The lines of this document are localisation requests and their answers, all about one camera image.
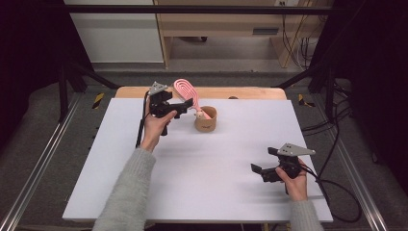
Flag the pink hairbrush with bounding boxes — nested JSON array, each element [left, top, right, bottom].
[[172, 78, 213, 121]]

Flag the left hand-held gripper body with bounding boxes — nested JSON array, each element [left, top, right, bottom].
[[147, 81, 177, 137]]

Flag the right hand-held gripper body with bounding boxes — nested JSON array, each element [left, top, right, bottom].
[[262, 142, 317, 183]]

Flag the dark curtain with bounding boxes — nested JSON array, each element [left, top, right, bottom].
[[311, 0, 408, 193], [0, 0, 94, 145]]

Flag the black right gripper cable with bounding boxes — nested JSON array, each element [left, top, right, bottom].
[[301, 162, 364, 224]]

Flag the person's right hand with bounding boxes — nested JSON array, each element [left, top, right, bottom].
[[274, 158, 309, 202]]

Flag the person's left hand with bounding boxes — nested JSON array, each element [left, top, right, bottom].
[[140, 97, 178, 153]]

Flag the bundle of black floor cables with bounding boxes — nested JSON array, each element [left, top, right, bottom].
[[301, 80, 354, 136]]

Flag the aluminium floor rail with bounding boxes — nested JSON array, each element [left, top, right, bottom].
[[0, 94, 81, 231], [316, 95, 389, 231]]

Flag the hanging wall cables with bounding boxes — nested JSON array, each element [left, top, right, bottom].
[[280, 3, 319, 70]]

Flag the black frame strut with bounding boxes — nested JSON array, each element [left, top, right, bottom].
[[59, 61, 121, 123], [272, 62, 336, 123]]

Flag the wooden table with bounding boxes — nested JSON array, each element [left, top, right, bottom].
[[115, 86, 288, 100]]

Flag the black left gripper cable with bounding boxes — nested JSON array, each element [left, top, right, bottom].
[[135, 90, 150, 148]]

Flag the yellow black tape marker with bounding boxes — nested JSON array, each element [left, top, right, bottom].
[[297, 93, 316, 109], [91, 91, 105, 110]]

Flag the black horizontal frame bar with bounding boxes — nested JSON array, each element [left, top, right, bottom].
[[64, 4, 338, 15]]

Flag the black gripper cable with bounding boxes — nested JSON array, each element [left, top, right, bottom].
[[135, 90, 150, 148], [301, 162, 364, 224]]

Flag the white cabinet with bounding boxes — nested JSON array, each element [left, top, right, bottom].
[[64, 0, 165, 64]]

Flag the light wooden desk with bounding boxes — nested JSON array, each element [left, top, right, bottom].
[[153, 0, 335, 69]]

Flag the brown cup with small figure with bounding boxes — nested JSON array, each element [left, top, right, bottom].
[[193, 105, 218, 133]]

